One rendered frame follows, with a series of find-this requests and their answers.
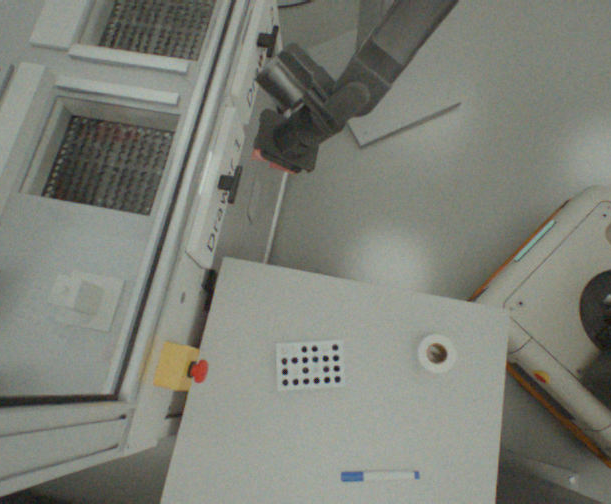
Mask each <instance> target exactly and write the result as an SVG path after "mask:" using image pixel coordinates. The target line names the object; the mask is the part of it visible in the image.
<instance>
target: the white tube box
mask: <svg viewBox="0 0 611 504"><path fill-rule="evenodd" d="M323 344H326V345H328V350H327V351H323V350H322V345H323ZM293 346H296V347H297V348H298V352H297V353H293V352H292V351H290V348H292V347H293ZM281 347H285V348H286V349H287V352H286V353H285V354H282V353H281V352H280V348H281ZM314 366H318V367H319V372H318V374H315V372H314V371H313V367H314ZM294 367H297V368H298V369H299V374H298V375H294V374H293V372H292V369H293V368H294ZM276 369H277V391H286V390H304V389H321V388H338V387H346V383H345V369H344V356H343V344H342V340H328V341H311V342H295V343H278V344H276Z"/></svg>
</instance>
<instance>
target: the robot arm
mask: <svg viewBox="0 0 611 504"><path fill-rule="evenodd" d="M459 1H460V0H394V2H393V3H392V4H391V7H390V8H388V10H387V12H386V13H385V15H384V16H383V17H382V19H381V20H380V21H379V23H378V24H377V25H376V27H375V28H374V29H373V31H372V32H371V33H370V35H369V36H368V38H367V39H366V40H365V41H363V42H362V43H361V45H360V46H359V47H358V49H357V50H356V52H355V53H354V54H353V56H352V57H351V58H350V60H349V61H348V63H347V64H346V66H345V67H344V69H343V70H342V72H341V74H340V75H339V77H338V78H337V80H336V81H335V80H334V79H333V78H332V77H331V76H330V74H329V73H328V72H327V71H326V70H325V68H324V67H323V66H322V65H321V66H319V64H317V63H316V62H315V61H314V60H313V59H312V58H311V57H310V56H309V55H308V54H307V53H306V52H305V51H304V50H303V49H302V47H300V46H299V45H298V44H297V43H289V44H288V45H287V46H286V47H285V48H284V49H283V50H281V51H280V53H279V54H277V56H276V57H275V58H274V59H272V60H271V62H270V63H269V64H268V65H266V66H265V68H264V69H263V70H262V71H261V72H259V74H257V75H256V77H255V78H254V80H255V81H256V82H257V83H258V85H259V87H260V88H261V89H262V90H263V91H264V92H265V93H266V94H267V95H268V96H269V98H270V99H271V100H272V101H273V102H274V103H275V104H276V105H277V106H278V107H279V109H280V110H281V111H282V112H283V113H284V112H286V111H287V110H288V109H290V110H292V111H294V110H295V109H296V108H298V107H299V106H300V105H301V104H303V103H304V104H305V105H304V106H302V107H301V108H300V109H299V110H297V111H296V112H295V113H293V114H292V115H290V116H289V117H287V118H286V117H284V116H282V115H280V114H278V113H276V112H274V111H272V110H270V109H267V108H266V109H264V110H263V111H262V112H261V113H260V118H259V122H260V124H259V128H258V133H257V136H256V137H255V138H254V142H253V148H254V149H253V151H252V154H251V160H252V161H262V162H265V161H269V162H270V163H269V168H272V169H276V170H280V171H283V172H287V173H290V174H295V175H297V174H299V173H301V172H302V169H304V170H306V171H308V172H307V173H311V172H312V171H314V170H315V166H316V161H317V155H318V150H319V145H320V144H321V143H323V142H324V141H326V140H328V139H329V138H331V137H333V136H334V135H336V134H338V133H339V132H341V131H342V129H343V128H344V126H345V123H346V122H347V121H348V120H349V119H351V118H352V117H354V118H358V117H364V116H366V115H368V114H370V113H371V112H372V111H373V110H374V109H375V108H376V107H377V105H378V104H379V103H380V102H381V101H382V99H383V98H384V97H385V96H386V95H387V93H388V92H389V91H390V90H391V89H392V87H393V83H394V81H395V80H396V79H397V78H398V77H399V75H400V74H401V73H402V72H403V71H404V69H405V68H406V67H407V66H408V64H409V63H410V62H411V61H412V59H413V58H414V57H415V55H416V54H417V52H418V51H419V49H420V48H421V47H422V46H423V45H424V43H425V42H426V41H427V39H428V38H429V37H430V36H431V35H432V33H433V32H434V31H435V30H436V29H437V27H438V26H439V25H441V24H442V23H443V21H444V20H445V19H446V18H447V17H448V15H449V14H450V13H451V12H452V11H453V9H454V8H455V7H456V6H457V5H458V2H459Z"/></svg>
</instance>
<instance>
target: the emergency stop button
mask: <svg viewBox="0 0 611 504"><path fill-rule="evenodd" d="M207 372H208V362H207V360H206V359H200V360H199V361H198V363H197V364H194V365H193V368H192V374H191V375H192V376H193V377H194V382H195V383H196V384H201V383H203V382H204V381H205V379H206V376H207Z"/></svg>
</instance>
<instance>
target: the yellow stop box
mask: <svg viewBox="0 0 611 504"><path fill-rule="evenodd" d="M199 353H200V352H199V349H197V348H194V347H191V346H188V345H183V344H178V343H173V342H169V341H167V342H165V343H164V347H163V350H162V354H161V357H160V361H159V364H158V368H157V372H156V376H155V380H154V385H155V386H156V387H161V388H166V389H170V390H175V391H188V390H190V388H191V384H192V380H193V376H192V375H191V374H192V368H193V365H194V364H197V360H198V356H199Z"/></svg>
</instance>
